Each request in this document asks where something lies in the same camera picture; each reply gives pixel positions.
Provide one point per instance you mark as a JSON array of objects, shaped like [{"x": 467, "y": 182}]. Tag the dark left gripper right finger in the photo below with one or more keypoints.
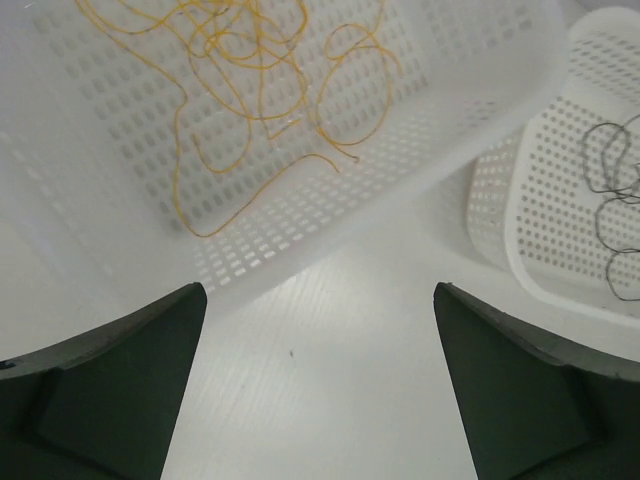
[{"x": 535, "y": 405}]

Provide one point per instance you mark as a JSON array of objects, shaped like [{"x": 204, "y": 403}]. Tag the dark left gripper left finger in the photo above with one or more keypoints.
[{"x": 103, "y": 404}]

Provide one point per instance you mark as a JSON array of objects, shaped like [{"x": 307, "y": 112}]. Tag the white middle perforated basket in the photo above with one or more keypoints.
[{"x": 556, "y": 205}]

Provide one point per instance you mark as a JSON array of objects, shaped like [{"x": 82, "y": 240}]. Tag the white left basket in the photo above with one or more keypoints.
[{"x": 147, "y": 145}]

